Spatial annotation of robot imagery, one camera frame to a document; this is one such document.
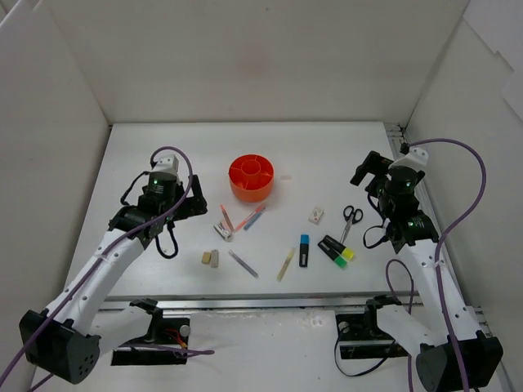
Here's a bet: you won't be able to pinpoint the blue capped black highlighter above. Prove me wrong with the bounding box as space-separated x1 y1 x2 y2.
298 234 310 268

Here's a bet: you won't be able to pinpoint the pink white mini stapler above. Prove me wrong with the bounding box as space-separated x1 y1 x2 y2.
213 222 233 242

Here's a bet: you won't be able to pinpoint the yellow clear gel pen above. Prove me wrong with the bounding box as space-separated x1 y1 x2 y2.
276 247 295 282

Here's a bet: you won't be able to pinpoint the long beige eraser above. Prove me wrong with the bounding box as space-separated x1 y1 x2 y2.
209 249 219 268

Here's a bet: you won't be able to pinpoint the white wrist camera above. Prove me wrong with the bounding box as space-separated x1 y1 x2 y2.
151 154 179 176
396 143 429 172

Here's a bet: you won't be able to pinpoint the small tan eraser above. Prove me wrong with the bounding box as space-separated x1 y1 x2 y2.
202 252 212 265

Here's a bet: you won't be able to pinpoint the white wrapped eraser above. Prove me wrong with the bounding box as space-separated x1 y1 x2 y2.
308 206 324 225

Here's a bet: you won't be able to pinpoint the aluminium front rail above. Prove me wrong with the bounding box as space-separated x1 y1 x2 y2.
97 290 424 313

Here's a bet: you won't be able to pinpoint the green capped black highlighter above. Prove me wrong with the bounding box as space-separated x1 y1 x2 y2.
318 241 347 269

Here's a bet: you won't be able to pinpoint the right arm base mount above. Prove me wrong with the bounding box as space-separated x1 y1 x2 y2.
333 295 407 378

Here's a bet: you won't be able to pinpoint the orange round compartment container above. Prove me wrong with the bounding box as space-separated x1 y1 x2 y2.
228 154 275 203

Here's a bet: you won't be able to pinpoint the black handled scissors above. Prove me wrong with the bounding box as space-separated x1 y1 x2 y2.
340 205 364 243

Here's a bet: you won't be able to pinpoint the orange highlighter pen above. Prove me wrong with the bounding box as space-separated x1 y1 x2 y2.
220 204 234 233

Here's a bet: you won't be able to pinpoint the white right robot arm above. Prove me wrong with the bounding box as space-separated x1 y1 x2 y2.
351 149 503 391

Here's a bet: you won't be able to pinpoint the blue clear gel pen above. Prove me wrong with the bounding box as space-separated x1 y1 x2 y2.
243 208 266 231

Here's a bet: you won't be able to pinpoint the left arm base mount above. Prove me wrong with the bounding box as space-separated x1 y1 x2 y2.
110 299 190 367

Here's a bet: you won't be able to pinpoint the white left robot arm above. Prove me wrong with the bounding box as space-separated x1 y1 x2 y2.
19 172 208 385

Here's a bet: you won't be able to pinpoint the yellow capped black highlighter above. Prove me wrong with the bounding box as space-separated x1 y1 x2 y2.
323 235 355 261

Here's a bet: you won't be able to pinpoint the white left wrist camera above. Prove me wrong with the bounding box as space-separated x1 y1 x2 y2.
151 154 179 176

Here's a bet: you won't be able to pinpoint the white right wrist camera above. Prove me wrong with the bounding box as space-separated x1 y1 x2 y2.
396 143 429 172

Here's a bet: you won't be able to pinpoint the purple clear gel pen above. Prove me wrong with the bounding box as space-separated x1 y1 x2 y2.
228 250 259 278

